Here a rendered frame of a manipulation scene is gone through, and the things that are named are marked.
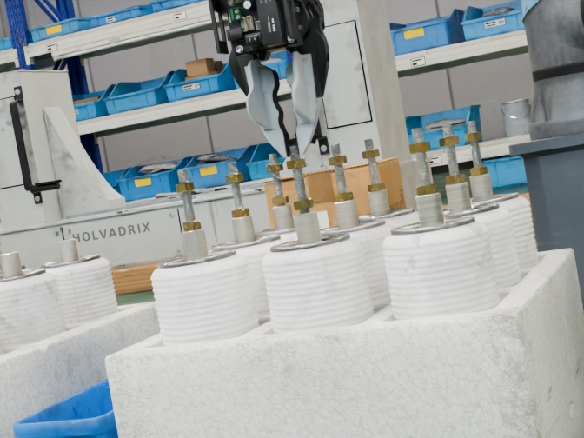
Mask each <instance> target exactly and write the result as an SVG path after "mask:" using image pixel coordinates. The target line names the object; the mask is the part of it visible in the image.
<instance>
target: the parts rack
mask: <svg viewBox="0 0 584 438"><path fill-rule="evenodd" d="M43 1H44V2H45V3H46V4H47V5H48V7H49V8H50V9H51V10H52V11H53V12H54V13H55V14H56V16H57V17H58V20H59V22H60V21H63V20H67V19H70V18H73V17H76V16H75V11H74V6H73V1H72V0H55V1H56V9H55V7H54V6H53V5H52V4H51V3H50V2H49V1H48V0H43ZM4 3H5V9H6V13H7V17H8V23H9V27H10V36H11V41H12V46H13V48H12V49H8V50H2V51H0V74H2V73H6V72H10V71H13V70H18V69H26V70H42V69H46V68H49V67H54V68H53V70H57V69H58V67H59V65H61V66H60V69H59V70H64V68H65V65H66V64H67V68H68V73H69V79H70V87H71V92H72V95H85V94H89V88H88V83H87V78H86V73H85V68H84V66H85V63H84V59H87V58H92V57H95V56H101V55H106V54H109V53H113V52H118V51H121V50H127V49H132V48H135V47H139V46H144V45H147V44H151V43H158V42H161V41H165V40H170V39H173V38H177V37H184V36H187V35H191V34H195V33H199V32H203V31H207V30H213V26H212V24H209V25H204V26H201V27H197V28H194V29H189V30H183V31H179V32H175V33H171V34H168V35H164V36H157V37H153V38H150V39H146V40H142V41H138V42H134V43H127V44H124V45H120V46H116V47H112V48H108V49H105V50H98V51H94V52H90V53H87V54H82V55H79V56H73V57H68V58H64V59H61V60H59V61H54V59H53V57H52V55H51V52H55V51H59V50H65V49H69V48H73V47H76V46H80V45H84V44H87V43H94V42H98V41H102V40H105V39H109V38H113V37H119V36H123V35H127V34H131V33H135V32H138V31H142V30H148V29H153V28H156V27H160V26H164V25H167V24H171V23H178V22H181V21H185V20H189V19H193V18H197V17H203V16H207V15H210V11H209V1H208V0H207V1H203V2H200V3H193V4H189V5H185V6H182V7H178V8H174V9H171V10H165V11H161V12H157V13H154V14H150V15H146V16H142V17H136V18H132V19H129V20H125V21H121V22H118V23H112V24H108V25H104V26H101V27H97V28H93V29H89V30H83V31H79V32H76V33H72V34H68V35H65V36H59V37H55V38H51V39H48V40H43V41H40V42H36V43H31V42H30V37H32V35H31V32H29V29H28V24H27V19H26V15H25V9H24V5H23V0H4ZM524 53H528V43H527V37H526V31H525V30H519V31H515V32H510V33H507V34H502V35H498V36H492V37H485V38H481V39H477V40H473V41H468V42H464V43H456V44H451V45H448V46H443V47H439V48H434V49H430V50H423V51H418V52H414V53H409V54H405V55H400V56H395V64H396V69H397V75H398V78H401V77H405V76H413V75H418V74H422V73H428V72H432V71H437V70H444V69H449V68H454V67H458V66H462V65H467V64H471V63H479V62H484V61H488V60H493V59H498V58H503V57H507V56H515V55H520V54H524ZM279 82H280V88H279V90H278V93H277V97H278V102H281V101H287V100H291V99H292V95H291V88H290V86H289V84H288V82H287V79H283V80H279ZM246 98H247V97H246V96H245V94H244V93H243V92H242V90H241V89H237V90H228V91H224V92H220V93H215V94H211V95H206V96H199V97H195V98H190V99H186V100H182V101H177V102H173V103H165V104H161V105H157V106H152V107H148V108H143V109H136V110H132V111H127V112H123V113H118V114H115V115H110V116H102V117H98V118H93V119H89V120H85V121H81V122H76V124H77V129H78V134H79V139H80V141H81V144H82V146H83V148H84V149H85V151H86V152H87V154H88V156H89V157H90V159H91V161H92V162H93V163H94V164H95V166H96V168H97V169H98V170H99V172H100V173H101V174H102V173H103V165H102V159H101V155H100V149H99V145H98V144H99V140H98V137H102V136H110V135H115V134H119V133H123V132H128V131H132V130H137V129H145V128H150V127H155V126H159V125H164V124H168V123H176V122H181V121H185V120H189V119H194V118H198V117H203V116H211V115H216V114H221V113H225V112H230V111H234V110H242V109H247V106H246ZM527 140H530V135H525V136H516V137H510V138H506V137H504V138H499V139H494V140H488V141H483V142H480V143H479V145H480V146H479V147H480V148H479V150H480V152H481V153H480V154H481V159H483V158H489V157H494V156H504V155H510V154H509V147H508V145H511V144H514V143H520V142H524V141H527ZM470 146H471V145H470V144H469V145H465V146H460V147H455V150H456V156H457V157H456V158H457V161H458V163H461V162H466V161H472V160H473V159H472V158H473V157H472V154H471V153H472V152H471V147H470ZM426 153H427V154H426V157H430V156H432V160H430V166H431V167H434V166H440V165H445V164H448V159H447V154H446V153H447V152H446V149H439V150H434V151H429V152H426Z"/></svg>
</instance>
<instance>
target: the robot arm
mask: <svg viewBox="0 0 584 438"><path fill-rule="evenodd" d="M208 1H209V11H210V16H211V21H212V26H213V31H214V37H215V42H216V51H217V54H224V55H227V54H228V53H229V49H228V45H227V39H228V41H230V43H231V52H230V55H229V64H230V68H231V71H232V74H233V76H234V78H235V80H236V82H237V84H238V85H239V87H240V88H241V90H242V92H243V93H244V94H245V96H246V97H247V98H246V106H247V111H248V114H249V117H250V119H251V120H252V121H254V122H255V123H257V124H258V125H259V126H260V128H261V130H262V132H263V134H264V135H265V136H266V138H267V139H268V141H269V142H270V144H271V145H272V146H273V147H274V148H275V149H276V150H277V151H278V152H279V153H280V154H281V155H282V156H283V157H290V153H289V146H290V143H289V134H288V131H287V130H286V128H285V126H284V124H283V110H282V107H281V106H280V104H279V103H278V97H277V93H278V90H279V88H280V82H279V76H278V73H277V72H276V71H275V70H272V69H271V68H269V67H267V66H265V65H263V64H261V62H260V60H261V61H268V60H269V57H270V54H271V52H276V51H280V50H288V51H289V52H290V53H291V54H292V62H291V63H290V64H289V65H288V67H287V68H286V70H285V74H286V78H287V82H288V84H289V86H290V88H291V95H292V101H293V111H294V114H295V117H296V130H295V139H296V145H297V150H298V155H299V156H300V155H304V154H305V153H306V151H307V149H308V147H309V145H310V143H311V140H312V138H313V136H314V133H315V129H316V125H317V122H318V118H319V114H320V110H321V106H322V97H323V96H324V91H325V86H326V82H327V76H328V72H329V45H328V41H327V38H326V36H325V34H324V32H323V31H324V29H325V23H324V10H323V7H322V4H321V3H320V1H319V0H208ZM521 6H522V13H523V15H522V22H523V24H524V26H525V31H526V37H527V43H528V53H529V58H530V63H531V70H532V75H533V80H534V97H533V102H532V109H531V114H530V120H529V125H528V129H529V135H530V140H531V141H534V140H541V139H547V138H552V137H558V136H568V135H573V134H579V133H584V0H521ZM215 12H217V14H218V19H219V24H220V29H221V34H222V41H220V40H219V35H218V29H217V24H216V15H215ZM222 16H224V17H227V18H228V20H229V30H226V34H227V39H226V34H225V29H224V23H223V18H222ZM257 54H258V55H257Z"/></svg>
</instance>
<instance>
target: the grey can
mask: <svg viewBox="0 0 584 438"><path fill-rule="evenodd" d="M529 106H530V107H529ZM530 110H531V103H530V102H529V99H521V100H516V101H512V102H506V103H501V112H502V114H503V120H504V125H505V130H506V138H510V137H516V136H525V135H529V129H528V125H529V120H530V114H531V113H530Z"/></svg>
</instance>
